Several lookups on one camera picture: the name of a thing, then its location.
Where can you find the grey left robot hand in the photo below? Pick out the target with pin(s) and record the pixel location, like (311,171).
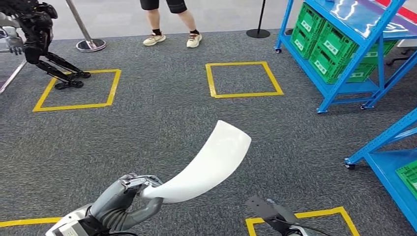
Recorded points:
(114,202)

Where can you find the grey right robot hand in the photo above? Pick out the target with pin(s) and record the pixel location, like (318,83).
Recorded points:
(285,215)

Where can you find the white curved plastic part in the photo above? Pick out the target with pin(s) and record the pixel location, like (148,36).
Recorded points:
(208,163)

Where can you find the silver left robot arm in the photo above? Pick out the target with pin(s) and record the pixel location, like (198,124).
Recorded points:
(65,224)

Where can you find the yellow floor tape line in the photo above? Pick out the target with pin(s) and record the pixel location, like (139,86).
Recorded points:
(29,222)

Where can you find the green plastic crate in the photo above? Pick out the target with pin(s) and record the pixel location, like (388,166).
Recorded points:
(409,179)
(322,66)
(332,45)
(308,22)
(299,44)

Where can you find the silver stanchion with round base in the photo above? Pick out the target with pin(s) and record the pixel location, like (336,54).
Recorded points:
(91,45)

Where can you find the black stanchion with round base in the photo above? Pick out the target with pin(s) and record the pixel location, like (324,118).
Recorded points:
(258,33)

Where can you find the person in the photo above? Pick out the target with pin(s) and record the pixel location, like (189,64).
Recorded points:
(156,19)

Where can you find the black humanoid robot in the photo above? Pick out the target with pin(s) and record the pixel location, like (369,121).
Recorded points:
(35,29)

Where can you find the red barrier belt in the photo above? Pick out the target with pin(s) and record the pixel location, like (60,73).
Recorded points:
(407,13)

